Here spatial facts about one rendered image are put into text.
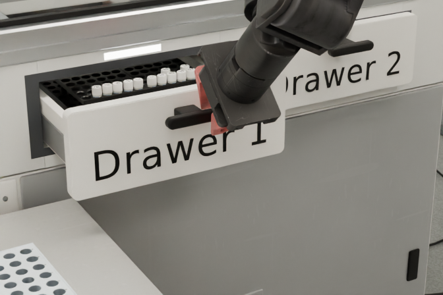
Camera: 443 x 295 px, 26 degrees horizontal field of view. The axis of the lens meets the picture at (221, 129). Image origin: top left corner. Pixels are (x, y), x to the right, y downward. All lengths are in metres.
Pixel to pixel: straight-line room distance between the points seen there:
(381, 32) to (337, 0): 0.51
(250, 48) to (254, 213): 0.51
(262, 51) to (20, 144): 0.39
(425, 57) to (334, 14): 0.62
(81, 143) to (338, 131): 0.51
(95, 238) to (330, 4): 0.43
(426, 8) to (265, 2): 0.61
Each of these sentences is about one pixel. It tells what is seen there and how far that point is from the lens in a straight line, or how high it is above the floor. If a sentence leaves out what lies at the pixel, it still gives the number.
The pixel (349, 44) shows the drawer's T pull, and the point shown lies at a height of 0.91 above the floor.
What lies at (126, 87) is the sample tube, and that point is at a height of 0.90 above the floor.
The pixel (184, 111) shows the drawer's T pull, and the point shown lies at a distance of 1.12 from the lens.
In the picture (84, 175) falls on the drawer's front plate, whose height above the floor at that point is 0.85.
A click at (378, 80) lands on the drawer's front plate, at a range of 1.47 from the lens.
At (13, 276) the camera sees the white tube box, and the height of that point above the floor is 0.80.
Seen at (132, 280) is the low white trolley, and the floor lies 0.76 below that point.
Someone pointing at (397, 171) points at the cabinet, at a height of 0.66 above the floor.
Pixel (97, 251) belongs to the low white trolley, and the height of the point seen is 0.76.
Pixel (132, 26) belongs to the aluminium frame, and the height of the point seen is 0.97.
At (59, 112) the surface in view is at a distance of 1.18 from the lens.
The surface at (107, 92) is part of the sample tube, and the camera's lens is 1.21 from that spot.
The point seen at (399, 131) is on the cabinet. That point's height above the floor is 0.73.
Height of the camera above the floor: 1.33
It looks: 23 degrees down
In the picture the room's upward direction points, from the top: straight up
